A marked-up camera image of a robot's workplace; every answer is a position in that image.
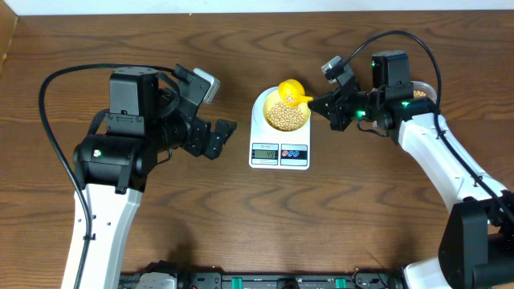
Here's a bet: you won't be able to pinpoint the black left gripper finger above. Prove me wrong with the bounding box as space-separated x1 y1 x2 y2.
213 119 237 147
202 134 225 160

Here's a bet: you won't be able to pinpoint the yellow plastic measuring scoop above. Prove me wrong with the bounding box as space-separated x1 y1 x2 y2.
278 79 313 108

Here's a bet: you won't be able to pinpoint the pale yellow bowl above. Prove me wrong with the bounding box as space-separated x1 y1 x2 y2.
263 88 311 128

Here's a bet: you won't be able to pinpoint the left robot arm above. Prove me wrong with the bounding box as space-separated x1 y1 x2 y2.
62 66 237 288

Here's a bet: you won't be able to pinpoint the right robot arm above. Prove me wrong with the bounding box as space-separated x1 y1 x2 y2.
308 51 513 288

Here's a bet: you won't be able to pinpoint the soybeans in scoop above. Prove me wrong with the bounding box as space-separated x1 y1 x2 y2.
283 94 297 107

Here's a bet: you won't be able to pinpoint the soybeans in bowl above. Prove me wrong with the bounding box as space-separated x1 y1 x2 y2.
266 102 307 132

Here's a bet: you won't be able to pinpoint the white digital kitchen scale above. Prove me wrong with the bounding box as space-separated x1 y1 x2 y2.
248 87 311 170

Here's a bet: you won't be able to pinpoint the soybeans pile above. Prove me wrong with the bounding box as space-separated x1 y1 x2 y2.
414 90 426 98

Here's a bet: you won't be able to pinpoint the clear plastic container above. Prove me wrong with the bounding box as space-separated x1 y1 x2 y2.
413 81 437 104

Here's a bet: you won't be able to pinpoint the black right camera cable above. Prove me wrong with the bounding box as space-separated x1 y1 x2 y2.
343 30 514 222

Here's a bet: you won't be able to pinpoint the black camera cable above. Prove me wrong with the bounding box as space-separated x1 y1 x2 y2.
343 30 514 222
38 63 177 289

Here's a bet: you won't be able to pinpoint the black left camera cable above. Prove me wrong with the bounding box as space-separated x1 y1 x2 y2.
38 63 177 289

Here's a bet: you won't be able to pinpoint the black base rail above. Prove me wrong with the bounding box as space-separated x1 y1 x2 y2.
118 260 493 289

